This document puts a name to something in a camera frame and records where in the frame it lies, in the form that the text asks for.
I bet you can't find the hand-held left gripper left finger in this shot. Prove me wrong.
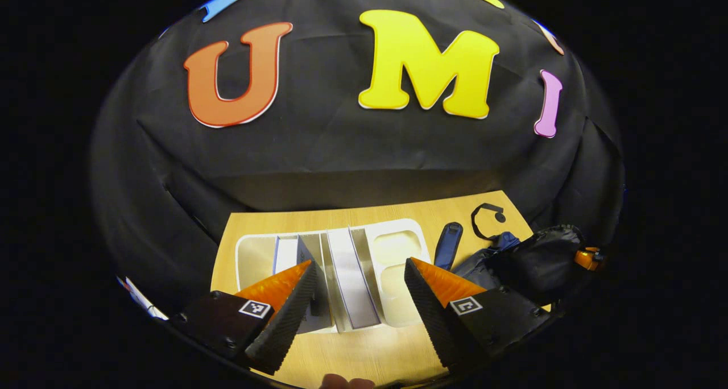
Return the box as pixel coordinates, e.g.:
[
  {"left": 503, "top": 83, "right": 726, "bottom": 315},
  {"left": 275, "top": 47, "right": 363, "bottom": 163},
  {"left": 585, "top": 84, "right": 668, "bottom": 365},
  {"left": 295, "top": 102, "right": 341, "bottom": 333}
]
[{"left": 169, "top": 259, "right": 319, "bottom": 376}]

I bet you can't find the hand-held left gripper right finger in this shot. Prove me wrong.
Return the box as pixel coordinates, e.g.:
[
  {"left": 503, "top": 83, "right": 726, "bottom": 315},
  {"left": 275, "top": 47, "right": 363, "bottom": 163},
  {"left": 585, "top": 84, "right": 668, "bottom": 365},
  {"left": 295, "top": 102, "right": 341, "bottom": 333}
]
[{"left": 404, "top": 257, "right": 552, "bottom": 375}]

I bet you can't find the blue schoolbag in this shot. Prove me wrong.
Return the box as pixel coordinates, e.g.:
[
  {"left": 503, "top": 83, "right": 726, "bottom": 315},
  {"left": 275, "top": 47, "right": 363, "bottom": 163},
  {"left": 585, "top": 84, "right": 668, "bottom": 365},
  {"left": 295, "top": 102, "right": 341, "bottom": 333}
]
[{"left": 434, "top": 202, "right": 586, "bottom": 310}]

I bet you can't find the white and blue banner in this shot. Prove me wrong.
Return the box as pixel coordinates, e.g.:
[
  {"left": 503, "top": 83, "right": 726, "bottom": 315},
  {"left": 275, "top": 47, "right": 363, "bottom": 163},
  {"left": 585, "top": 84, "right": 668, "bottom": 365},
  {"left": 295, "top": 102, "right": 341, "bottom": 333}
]
[{"left": 117, "top": 275, "right": 169, "bottom": 321}]

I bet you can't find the grey cover book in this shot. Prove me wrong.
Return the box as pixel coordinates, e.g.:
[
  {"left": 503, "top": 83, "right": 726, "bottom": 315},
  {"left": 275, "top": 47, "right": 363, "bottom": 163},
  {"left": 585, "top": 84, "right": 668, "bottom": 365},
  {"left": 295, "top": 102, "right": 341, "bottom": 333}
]
[{"left": 273, "top": 235, "right": 336, "bottom": 334}]

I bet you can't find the white bookshelf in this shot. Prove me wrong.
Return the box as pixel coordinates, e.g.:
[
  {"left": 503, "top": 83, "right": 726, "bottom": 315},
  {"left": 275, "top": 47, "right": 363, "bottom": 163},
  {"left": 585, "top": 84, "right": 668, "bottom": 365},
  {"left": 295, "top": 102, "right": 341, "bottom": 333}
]
[{"left": 235, "top": 218, "right": 433, "bottom": 334}]

